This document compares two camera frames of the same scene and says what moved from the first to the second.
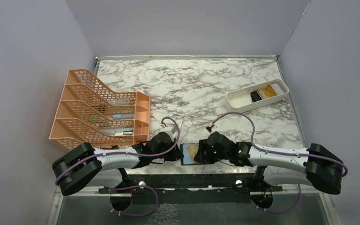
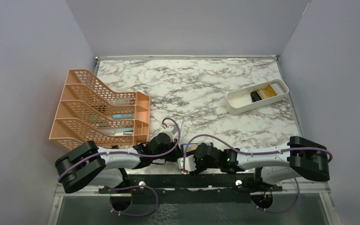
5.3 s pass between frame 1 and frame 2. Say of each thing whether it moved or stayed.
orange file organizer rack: stayed
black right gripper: moved
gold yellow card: stayed
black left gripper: stayed
